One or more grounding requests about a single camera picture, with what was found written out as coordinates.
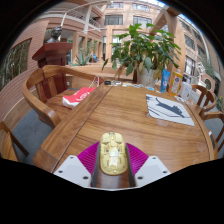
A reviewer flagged wooden armchair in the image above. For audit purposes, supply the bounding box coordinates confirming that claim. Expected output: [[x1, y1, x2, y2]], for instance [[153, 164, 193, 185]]
[[191, 83, 216, 116], [0, 120, 30, 163], [22, 64, 104, 129], [199, 110, 224, 158]]

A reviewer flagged white sculpture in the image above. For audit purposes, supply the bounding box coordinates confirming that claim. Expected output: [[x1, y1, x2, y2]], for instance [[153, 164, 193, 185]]
[[195, 61, 209, 81]]

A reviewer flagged dark red wooden pedestal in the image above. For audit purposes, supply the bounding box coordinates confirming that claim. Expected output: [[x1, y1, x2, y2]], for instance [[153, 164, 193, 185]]
[[31, 41, 74, 101]]

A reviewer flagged green agave plant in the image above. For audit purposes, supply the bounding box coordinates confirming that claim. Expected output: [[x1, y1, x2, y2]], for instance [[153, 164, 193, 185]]
[[71, 52, 92, 67]]

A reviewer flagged wooden planter box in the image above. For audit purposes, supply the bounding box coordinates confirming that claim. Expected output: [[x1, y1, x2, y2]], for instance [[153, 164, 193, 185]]
[[66, 63, 134, 82]]

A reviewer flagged blue tube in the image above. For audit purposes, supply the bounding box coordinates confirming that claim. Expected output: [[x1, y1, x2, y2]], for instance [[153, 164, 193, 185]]
[[159, 68, 171, 94]]

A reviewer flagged dark bust statue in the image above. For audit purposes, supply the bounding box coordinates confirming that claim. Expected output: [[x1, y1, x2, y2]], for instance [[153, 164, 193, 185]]
[[45, 25, 64, 44]]

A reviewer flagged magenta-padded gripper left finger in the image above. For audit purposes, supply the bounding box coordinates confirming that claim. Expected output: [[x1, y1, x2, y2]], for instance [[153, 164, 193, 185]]
[[53, 141, 103, 189]]

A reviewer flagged yellow computer mouse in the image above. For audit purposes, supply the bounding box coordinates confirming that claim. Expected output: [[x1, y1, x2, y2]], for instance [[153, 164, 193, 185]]
[[99, 131, 129, 177]]

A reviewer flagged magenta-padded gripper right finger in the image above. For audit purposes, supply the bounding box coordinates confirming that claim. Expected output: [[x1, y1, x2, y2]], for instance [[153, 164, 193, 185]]
[[124, 142, 172, 188]]

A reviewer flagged green potted plant, white pot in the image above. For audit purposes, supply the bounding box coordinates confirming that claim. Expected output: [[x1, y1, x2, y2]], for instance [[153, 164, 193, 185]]
[[101, 22, 183, 88]]

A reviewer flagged red and white bag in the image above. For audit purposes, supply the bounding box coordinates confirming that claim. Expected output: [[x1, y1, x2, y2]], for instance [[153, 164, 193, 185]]
[[62, 86, 98, 110]]

